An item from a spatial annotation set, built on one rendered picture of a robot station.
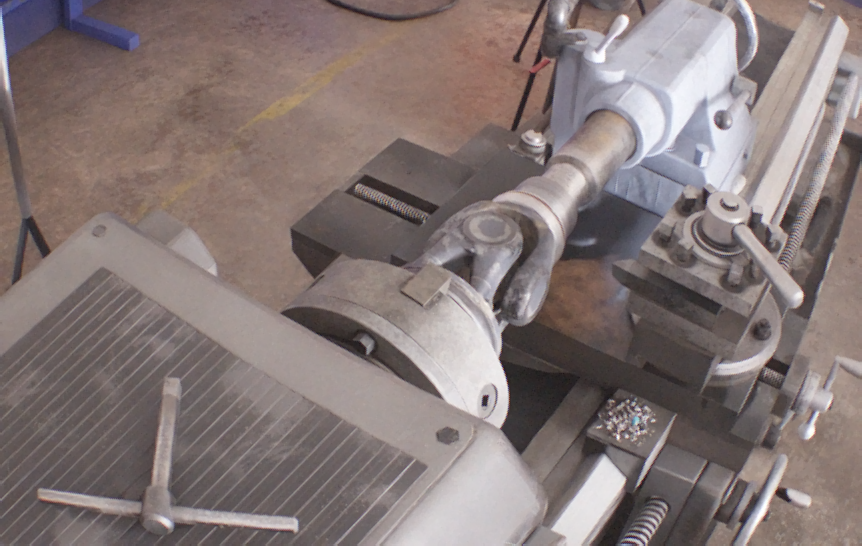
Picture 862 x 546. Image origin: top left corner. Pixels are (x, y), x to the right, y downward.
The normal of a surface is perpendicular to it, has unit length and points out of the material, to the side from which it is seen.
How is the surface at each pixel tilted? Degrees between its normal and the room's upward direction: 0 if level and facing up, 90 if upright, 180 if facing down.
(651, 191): 90
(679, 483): 90
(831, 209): 0
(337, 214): 0
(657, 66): 0
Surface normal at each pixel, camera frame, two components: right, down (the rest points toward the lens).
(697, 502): -0.53, 0.53
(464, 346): 0.60, -0.32
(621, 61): 0.07, -0.76
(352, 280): -0.21, -0.84
